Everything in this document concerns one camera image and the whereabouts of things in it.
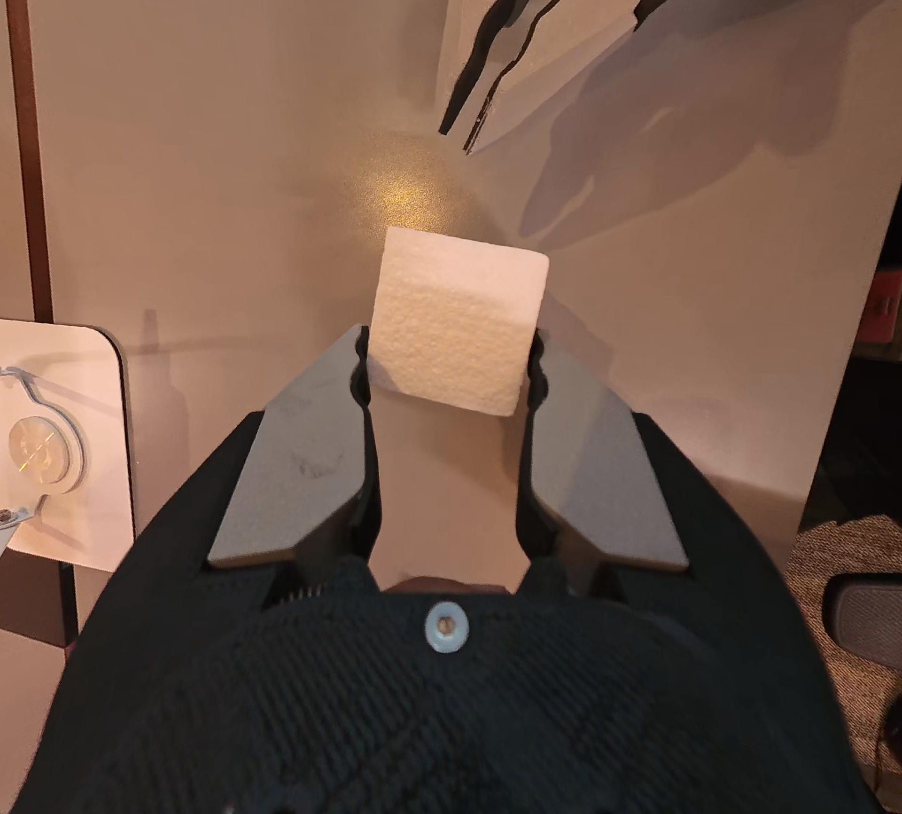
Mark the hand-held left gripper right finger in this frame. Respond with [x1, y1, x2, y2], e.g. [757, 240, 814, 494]
[516, 328, 692, 595]

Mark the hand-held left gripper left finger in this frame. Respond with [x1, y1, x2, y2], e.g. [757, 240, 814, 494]
[206, 325, 383, 581]

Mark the white hard foam cube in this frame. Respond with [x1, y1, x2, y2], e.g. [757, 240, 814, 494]
[370, 227, 551, 417]

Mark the black chair armrest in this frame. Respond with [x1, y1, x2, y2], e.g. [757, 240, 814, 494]
[824, 574, 902, 682]

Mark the dark red box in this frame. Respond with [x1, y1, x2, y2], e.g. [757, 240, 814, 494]
[856, 267, 902, 343]

